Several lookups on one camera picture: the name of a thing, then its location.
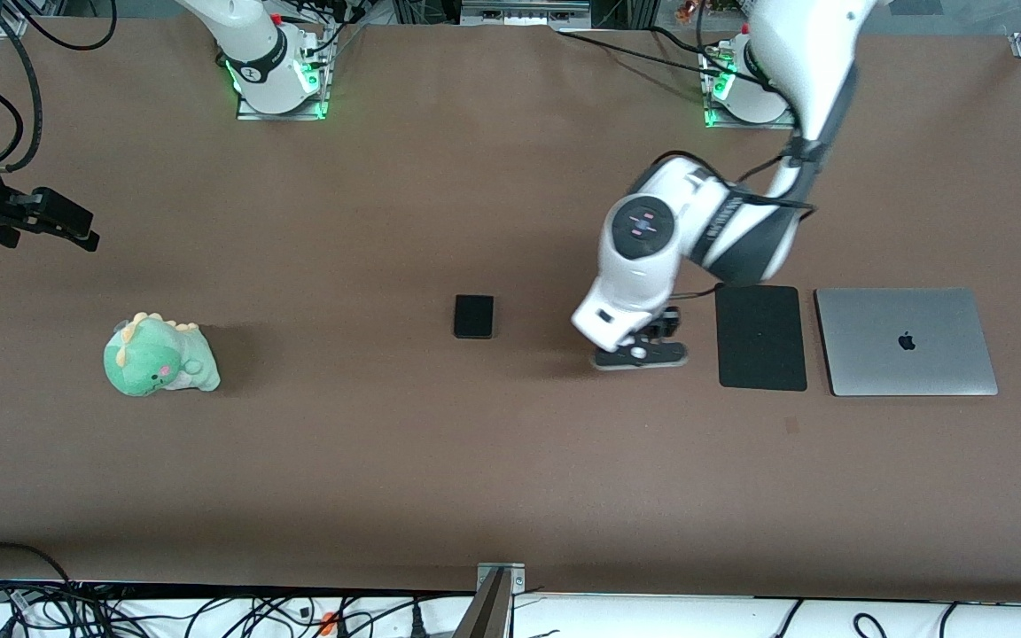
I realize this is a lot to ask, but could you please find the black phone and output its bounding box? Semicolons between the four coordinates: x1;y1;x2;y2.
454;294;495;340

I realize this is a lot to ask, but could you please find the black mouse pad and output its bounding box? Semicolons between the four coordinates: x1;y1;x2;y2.
714;284;808;392

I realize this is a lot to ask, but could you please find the green dinosaur plush toy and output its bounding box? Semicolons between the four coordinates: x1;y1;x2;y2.
103;311;222;397

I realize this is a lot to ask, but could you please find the silver laptop with apple logo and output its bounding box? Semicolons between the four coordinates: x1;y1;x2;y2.
814;287;1000;397

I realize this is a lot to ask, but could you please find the white board beside table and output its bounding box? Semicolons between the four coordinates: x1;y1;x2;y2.
0;580;1021;638

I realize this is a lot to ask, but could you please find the grey metal box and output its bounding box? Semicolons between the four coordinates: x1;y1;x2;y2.
460;0;592;27

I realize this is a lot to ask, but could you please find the black looping cable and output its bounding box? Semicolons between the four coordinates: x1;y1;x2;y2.
19;0;119;52

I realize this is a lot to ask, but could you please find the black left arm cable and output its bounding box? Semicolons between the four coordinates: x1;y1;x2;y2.
652;149;820;214

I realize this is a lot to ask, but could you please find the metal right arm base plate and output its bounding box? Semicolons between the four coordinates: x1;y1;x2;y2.
236;27;331;121

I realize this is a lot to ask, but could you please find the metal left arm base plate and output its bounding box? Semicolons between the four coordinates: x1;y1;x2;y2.
703;44;800;130

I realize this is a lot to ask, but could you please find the long black table cable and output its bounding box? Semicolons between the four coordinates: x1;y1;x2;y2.
557;29;795;94

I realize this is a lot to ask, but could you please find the short black table cable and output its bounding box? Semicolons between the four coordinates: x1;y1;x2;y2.
648;25;742;67

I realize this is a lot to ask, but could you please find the black arched floor cable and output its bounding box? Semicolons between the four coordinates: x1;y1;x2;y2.
0;541;77;590

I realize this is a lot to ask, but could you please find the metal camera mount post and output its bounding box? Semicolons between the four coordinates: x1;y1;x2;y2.
453;562;527;638

